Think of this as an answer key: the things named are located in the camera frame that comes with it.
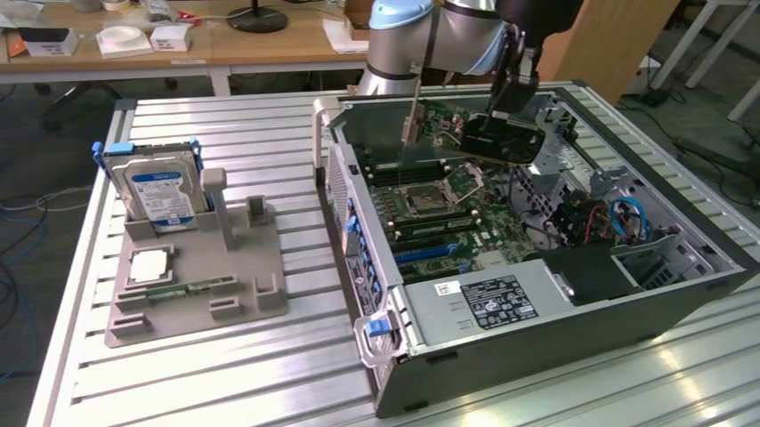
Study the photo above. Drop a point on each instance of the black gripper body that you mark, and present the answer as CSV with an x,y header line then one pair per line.
x,y
540,15

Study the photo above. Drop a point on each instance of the green graphics card black cooler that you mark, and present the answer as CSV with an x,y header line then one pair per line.
x,y
506,142

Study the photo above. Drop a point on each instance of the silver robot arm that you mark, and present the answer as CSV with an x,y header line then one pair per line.
x,y
404,44

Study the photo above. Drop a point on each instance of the wooden cabinet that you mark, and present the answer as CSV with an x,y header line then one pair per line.
x,y
594,49

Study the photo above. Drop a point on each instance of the metal drive cage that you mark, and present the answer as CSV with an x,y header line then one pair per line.
x,y
552,173

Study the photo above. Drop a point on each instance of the metal socket cover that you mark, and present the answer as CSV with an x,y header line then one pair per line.
x,y
464,178

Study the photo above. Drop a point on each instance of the CPU socket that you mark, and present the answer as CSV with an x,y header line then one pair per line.
x,y
427,198

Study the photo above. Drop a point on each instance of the green motherboard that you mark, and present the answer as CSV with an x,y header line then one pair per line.
x,y
494,231

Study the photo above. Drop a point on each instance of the white paper stack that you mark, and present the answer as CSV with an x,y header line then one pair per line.
x,y
345,40

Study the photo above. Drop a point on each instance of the black RAM stick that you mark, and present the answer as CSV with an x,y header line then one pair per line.
x,y
436,227

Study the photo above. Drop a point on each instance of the blue expansion slot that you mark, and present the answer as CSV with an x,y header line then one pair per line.
x,y
425,252

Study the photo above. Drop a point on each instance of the grey disk bay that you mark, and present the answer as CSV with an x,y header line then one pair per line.
x,y
659,262

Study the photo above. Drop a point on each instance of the black lamp base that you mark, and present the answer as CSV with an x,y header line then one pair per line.
x,y
257,20

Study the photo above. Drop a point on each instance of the grey power supply unit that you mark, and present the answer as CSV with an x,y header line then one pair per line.
x,y
440,316

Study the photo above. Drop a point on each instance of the open black PC case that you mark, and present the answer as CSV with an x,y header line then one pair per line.
x,y
535,347

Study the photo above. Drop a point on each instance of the blue case latch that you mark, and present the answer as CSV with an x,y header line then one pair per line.
x,y
377,329

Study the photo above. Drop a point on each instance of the small white labelled box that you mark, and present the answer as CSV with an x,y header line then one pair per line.
x,y
172,39

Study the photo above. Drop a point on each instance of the hard disk blue label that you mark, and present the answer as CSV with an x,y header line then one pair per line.
x,y
161,200

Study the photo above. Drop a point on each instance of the white box on desk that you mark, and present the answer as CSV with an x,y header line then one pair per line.
x,y
124,42

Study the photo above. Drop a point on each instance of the blue disk caddy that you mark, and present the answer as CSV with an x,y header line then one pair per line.
x,y
122,147

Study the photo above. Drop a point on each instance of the white tape roll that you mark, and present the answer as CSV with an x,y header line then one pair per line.
x,y
113,4

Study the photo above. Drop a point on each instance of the wooden desk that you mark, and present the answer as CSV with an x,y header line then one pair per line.
x,y
89,64

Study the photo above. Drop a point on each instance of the green RAM stick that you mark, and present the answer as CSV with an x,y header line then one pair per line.
x,y
176,291

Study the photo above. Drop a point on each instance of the silver CPU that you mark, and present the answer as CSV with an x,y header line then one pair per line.
x,y
150,265

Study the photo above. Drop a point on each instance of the grey parts rack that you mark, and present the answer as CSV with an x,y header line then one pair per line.
x,y
196,320

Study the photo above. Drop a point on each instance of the black chair base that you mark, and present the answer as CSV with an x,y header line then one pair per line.
x,y
71,98

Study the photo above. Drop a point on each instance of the white box black lid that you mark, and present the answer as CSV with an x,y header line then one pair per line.
x,y
47,42

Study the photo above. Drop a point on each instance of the white table frame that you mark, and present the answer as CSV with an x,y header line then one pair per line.
x,y
710,26

